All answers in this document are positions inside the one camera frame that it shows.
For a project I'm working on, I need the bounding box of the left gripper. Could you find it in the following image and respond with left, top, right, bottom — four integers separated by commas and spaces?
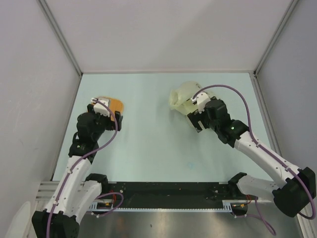
88, 104, 122, 140

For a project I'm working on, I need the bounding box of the orange woven tray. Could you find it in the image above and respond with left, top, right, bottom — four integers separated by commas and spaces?
91, 96, 124, 121

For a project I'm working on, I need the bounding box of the translucent plastic bag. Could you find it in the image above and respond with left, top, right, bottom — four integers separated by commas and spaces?
169, 81, 216, 116

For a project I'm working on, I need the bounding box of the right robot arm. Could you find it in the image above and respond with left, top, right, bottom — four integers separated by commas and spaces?
186, 94, 316, 219

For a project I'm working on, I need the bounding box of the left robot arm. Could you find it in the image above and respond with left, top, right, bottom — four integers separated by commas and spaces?
32, 97, 123, 238

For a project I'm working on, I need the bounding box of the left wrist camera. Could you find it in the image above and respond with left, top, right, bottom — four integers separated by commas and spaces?
93, 98, 110, 117

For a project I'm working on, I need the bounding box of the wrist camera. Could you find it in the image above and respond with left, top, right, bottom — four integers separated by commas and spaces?
192, 92, 211, 114
93, 98, 110, 117

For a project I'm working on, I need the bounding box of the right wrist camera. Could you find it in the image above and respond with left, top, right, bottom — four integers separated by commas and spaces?
192, 92, 211, 114

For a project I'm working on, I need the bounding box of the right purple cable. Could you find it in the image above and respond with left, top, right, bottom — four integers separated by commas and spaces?
192, 84, 314, 236

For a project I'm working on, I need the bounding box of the purple cable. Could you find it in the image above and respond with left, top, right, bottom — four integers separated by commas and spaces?
192, 84, 314, 236
46, 100, 124, 238

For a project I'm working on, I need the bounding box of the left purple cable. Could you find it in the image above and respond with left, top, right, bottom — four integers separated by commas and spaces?
46, 100, 124, 238

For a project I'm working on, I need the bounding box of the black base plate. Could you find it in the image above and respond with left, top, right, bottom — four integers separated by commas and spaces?
81, 181, 258, 209

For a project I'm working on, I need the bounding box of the white cable duct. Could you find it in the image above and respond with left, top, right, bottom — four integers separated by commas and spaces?
84, 200, 251, 214

